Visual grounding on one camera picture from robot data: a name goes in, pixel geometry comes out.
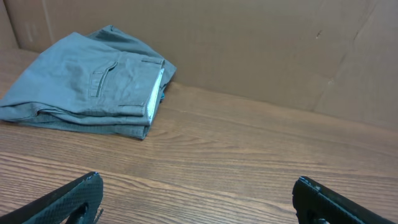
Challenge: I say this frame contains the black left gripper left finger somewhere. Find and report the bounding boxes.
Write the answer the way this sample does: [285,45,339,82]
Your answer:
[1,172,103,224]

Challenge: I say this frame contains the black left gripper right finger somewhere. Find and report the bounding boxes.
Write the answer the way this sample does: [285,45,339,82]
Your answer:
[292,176,394,224]

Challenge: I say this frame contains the folded grey trousers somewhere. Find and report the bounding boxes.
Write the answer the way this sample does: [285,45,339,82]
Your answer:
[1,26,176,139]

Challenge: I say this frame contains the brown cardboard backboard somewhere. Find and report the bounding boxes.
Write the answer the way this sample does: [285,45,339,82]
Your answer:
[4,0,397,129]

